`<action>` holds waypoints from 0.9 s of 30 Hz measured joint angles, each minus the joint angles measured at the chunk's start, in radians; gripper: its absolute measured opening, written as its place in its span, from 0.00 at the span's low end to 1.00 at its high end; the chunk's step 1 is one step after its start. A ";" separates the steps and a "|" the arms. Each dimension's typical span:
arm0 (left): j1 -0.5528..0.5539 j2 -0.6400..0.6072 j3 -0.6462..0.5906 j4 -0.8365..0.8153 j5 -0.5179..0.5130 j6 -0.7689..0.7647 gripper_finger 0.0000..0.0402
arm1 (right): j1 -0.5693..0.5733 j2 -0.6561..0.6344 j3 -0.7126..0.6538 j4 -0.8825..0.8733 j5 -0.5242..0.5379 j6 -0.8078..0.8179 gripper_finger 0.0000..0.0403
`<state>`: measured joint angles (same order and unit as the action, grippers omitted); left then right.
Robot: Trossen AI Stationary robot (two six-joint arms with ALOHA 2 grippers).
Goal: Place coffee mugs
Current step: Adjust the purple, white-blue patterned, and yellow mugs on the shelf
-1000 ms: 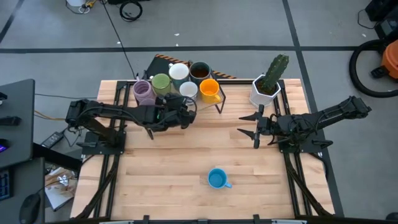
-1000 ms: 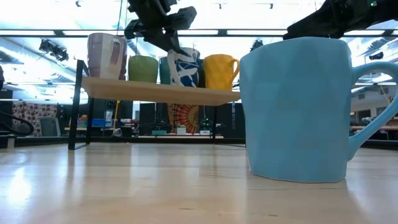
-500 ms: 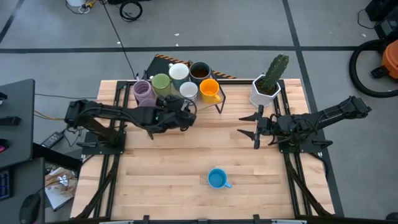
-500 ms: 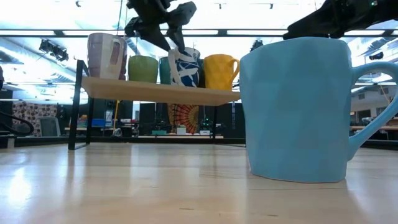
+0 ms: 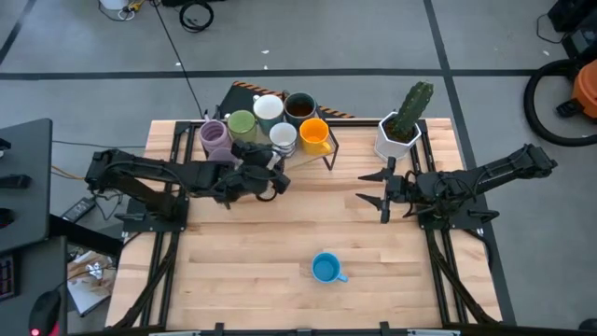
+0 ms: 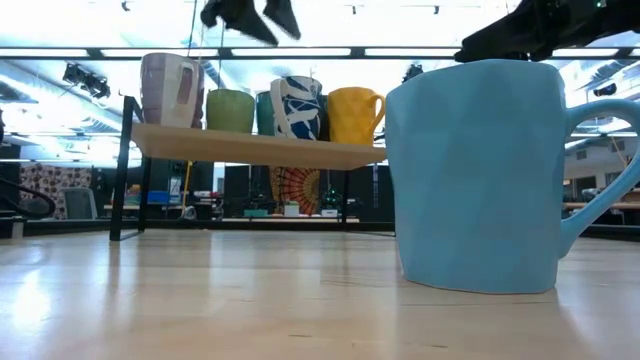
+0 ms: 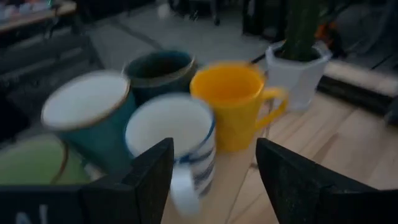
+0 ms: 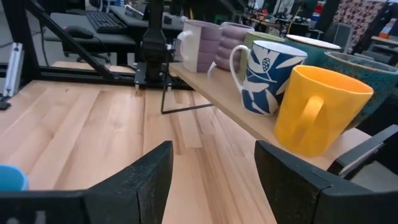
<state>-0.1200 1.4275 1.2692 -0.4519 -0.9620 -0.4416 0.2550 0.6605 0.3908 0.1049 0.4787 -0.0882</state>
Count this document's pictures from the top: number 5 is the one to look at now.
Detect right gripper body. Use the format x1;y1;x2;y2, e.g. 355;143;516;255
381;156;421;224

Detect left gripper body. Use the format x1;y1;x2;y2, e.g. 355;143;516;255
215;141;291;209

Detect blue floral white mug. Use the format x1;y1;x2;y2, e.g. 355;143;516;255
266;121;299;168

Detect green and white mug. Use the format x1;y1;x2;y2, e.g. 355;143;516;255
227;109;258;144

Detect ribbed lilac mug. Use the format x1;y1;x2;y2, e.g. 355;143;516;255
199;119;233;154

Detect yellow mug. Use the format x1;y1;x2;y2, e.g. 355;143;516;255
298;117;333;157

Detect light blue faceted mug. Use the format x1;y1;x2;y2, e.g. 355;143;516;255
311;251;350;285

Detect dark green mug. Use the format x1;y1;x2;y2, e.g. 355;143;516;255
283;91;318;132

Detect white hexagonal planter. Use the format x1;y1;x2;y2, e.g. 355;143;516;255
373;110;423;163

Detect wooden shelf black legs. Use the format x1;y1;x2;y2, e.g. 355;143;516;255
200;105;341;211

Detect green cactus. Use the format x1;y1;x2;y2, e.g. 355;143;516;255
394;80;435;141

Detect black power adapter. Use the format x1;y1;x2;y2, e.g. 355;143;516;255
60;196;98;224

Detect orange vacuum cleaner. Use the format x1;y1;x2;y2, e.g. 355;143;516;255
555;59;597;120

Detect black desk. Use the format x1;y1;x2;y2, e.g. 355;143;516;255
0;118;69;336

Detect black equipment case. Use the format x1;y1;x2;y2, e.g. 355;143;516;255
547;0;597;61

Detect black computer mouse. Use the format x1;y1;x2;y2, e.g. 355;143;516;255
27;289;62;336

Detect black keyboard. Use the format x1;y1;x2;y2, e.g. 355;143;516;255
0;251;21;302

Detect black aluminium table frame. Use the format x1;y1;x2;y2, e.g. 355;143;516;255
111;119;503;336

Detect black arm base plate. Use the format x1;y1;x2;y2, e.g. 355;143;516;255
121;195;190;233
416;193;500;231

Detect black vacuum hose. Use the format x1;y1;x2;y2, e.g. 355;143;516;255
522;58;597;148

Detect long black floor cable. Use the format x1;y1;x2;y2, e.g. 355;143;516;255
149;0;209;120

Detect coiled black cable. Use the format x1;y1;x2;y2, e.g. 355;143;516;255
178;1;215;34

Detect orange cable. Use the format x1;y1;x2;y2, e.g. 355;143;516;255
50;165;88;181

